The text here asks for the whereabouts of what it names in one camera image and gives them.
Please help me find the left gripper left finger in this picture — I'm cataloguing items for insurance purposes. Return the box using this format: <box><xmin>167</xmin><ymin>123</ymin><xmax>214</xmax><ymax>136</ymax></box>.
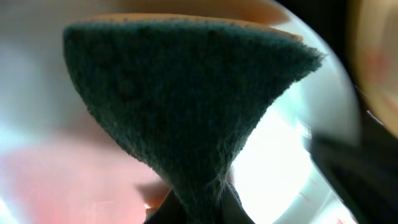
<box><xmin>144</xmin><ymin>190</ymin><xmax>187</xmax><ymax>224</ymax></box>

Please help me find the yellow plate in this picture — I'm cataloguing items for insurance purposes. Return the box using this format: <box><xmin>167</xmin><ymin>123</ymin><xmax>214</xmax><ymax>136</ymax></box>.
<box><xmin>348</xmin><ymin>0</ymin><xmax>397</xmax><ymax>136</ymax></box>

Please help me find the light blue plate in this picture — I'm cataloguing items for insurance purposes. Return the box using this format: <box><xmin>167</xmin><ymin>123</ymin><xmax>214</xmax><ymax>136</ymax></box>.
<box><xmin>1</xmin><ymin>1</ymin><xmax>359</xmax><ymax>224</ymax></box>

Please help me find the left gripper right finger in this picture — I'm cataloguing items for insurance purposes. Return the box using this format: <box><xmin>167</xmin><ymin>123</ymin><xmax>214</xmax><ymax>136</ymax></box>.
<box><xmin>220</xmin><ymin>182</ymin><xmax>254</xmax><ymax>224</ymax></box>

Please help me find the green orange sponge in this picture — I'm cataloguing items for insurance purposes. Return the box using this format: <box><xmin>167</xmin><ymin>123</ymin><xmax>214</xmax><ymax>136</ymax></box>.
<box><xmin>63</xmin><ymin>14</ymin><xmax>323</xmax><ymax>223</ymax></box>

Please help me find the round black tray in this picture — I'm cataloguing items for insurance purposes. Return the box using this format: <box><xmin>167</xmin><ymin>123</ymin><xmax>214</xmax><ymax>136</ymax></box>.
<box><xmin>283</xmin><ymin>0</ymin><xmax>397</xmax><ymax>223</ymax></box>

